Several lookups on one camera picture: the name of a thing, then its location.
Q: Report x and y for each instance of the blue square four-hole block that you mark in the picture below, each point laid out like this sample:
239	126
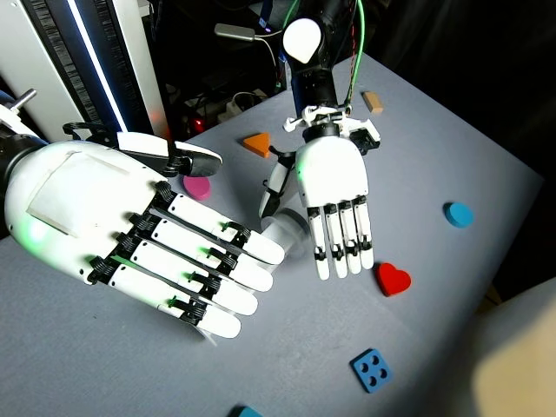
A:
372	378

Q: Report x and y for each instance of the white translucent tube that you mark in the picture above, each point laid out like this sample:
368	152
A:
284	228

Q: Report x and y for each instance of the white column with light strip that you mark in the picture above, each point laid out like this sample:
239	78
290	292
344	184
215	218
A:
26	56

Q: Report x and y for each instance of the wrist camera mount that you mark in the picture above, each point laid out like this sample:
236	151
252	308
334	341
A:
367	139
11	113

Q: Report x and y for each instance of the pink disc block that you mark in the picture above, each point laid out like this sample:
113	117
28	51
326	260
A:
197	189

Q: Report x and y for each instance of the tan wooden block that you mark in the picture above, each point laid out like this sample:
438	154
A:
372	102

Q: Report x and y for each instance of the white power strip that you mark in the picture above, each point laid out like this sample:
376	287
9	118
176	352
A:
236	104

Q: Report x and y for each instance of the orange triangle block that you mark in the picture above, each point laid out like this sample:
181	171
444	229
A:
258	143

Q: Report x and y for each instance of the blue disc block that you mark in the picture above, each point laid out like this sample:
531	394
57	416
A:
458	215

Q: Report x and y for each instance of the silver grey adapter box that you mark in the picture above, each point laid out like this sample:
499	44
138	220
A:
234	32

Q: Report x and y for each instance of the red heart block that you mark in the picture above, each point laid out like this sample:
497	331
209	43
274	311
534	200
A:
393	280

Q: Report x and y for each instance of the beige blurry foreground object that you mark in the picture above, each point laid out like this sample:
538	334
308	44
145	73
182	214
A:
521	369

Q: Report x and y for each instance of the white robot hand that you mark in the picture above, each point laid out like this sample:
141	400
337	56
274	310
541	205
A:
332	169
87	204

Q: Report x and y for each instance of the grey table cloth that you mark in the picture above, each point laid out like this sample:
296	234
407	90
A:
130	369

